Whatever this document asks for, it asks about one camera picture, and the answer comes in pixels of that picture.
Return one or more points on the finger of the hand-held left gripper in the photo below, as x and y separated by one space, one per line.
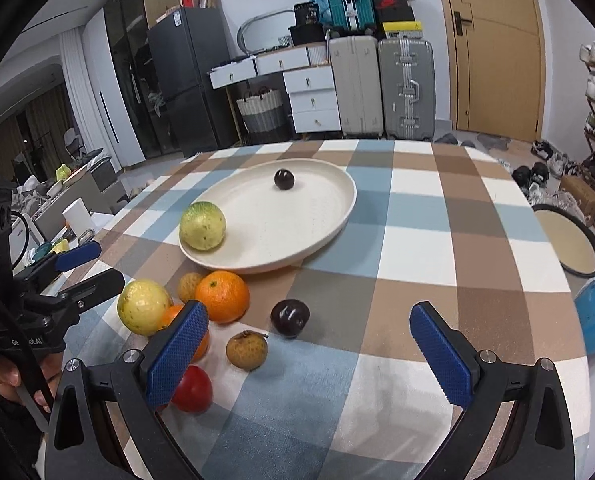
80 255
102 282

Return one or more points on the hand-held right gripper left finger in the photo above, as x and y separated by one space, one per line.
177 355

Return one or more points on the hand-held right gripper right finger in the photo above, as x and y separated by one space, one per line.
442 355

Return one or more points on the red tomato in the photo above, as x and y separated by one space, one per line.
195 390

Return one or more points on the orange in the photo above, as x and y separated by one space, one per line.
223 296
170 316

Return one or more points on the yellow-green guava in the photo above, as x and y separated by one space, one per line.
143 307
202 226

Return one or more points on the brown longan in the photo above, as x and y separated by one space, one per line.
247 351
190 286

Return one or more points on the dark purple plum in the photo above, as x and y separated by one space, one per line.
283 179
290 316

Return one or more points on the cream round plate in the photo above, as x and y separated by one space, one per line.
287 225

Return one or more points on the person's left hand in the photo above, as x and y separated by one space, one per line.
7 380

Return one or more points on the white cylindrical appliance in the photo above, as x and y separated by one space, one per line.
76 215

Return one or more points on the checkered tablecloth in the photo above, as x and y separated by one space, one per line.
377 270

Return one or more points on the round black-rimmed board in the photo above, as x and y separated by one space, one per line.
570 242

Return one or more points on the dark glass cabinet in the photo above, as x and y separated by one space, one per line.
125 75

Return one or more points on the black refrigerator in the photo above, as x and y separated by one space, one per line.
187 75

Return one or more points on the grey slipper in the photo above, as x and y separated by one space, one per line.
447 138
492 142

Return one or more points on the woven laundry basket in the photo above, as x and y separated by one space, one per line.
260 112

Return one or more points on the black white sneaker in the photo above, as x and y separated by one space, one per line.
545 147

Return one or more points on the silver suitcase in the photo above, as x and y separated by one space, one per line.
406 87

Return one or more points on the white drawer dresser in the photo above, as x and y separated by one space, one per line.
305 90

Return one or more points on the beige suitcase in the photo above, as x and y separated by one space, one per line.
355 85

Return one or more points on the grey hoop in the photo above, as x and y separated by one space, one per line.
247 25

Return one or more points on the small white basket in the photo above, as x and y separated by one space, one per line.
285 40

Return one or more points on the wooden door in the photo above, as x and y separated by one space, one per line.
497 45

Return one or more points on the black bag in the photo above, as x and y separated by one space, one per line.
307 34

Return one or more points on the yellow black box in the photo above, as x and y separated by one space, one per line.
402 27

